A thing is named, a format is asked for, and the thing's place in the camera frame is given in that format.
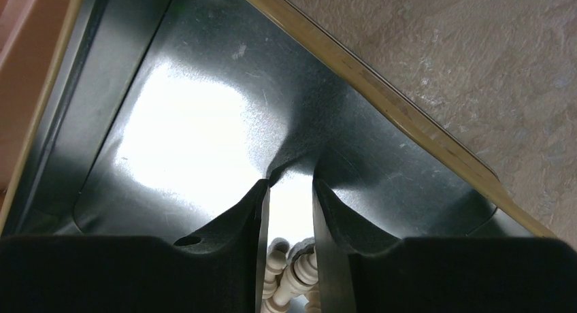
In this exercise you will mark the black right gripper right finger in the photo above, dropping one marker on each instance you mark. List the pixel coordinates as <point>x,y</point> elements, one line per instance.
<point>362,268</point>

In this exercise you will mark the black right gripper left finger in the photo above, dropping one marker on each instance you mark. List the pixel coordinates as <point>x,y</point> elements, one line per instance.
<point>217,268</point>

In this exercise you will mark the light pawn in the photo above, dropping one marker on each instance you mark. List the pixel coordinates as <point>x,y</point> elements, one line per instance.
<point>297,279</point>

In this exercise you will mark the light chess piece in tray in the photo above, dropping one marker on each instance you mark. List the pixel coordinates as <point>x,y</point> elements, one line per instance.
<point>274,265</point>

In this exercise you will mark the yellow rimmed metal tray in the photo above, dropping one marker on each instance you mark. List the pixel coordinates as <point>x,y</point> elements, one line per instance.
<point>158,115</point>

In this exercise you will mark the orange plastic file organizer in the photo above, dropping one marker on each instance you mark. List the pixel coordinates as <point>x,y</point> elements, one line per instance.
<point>29,31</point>

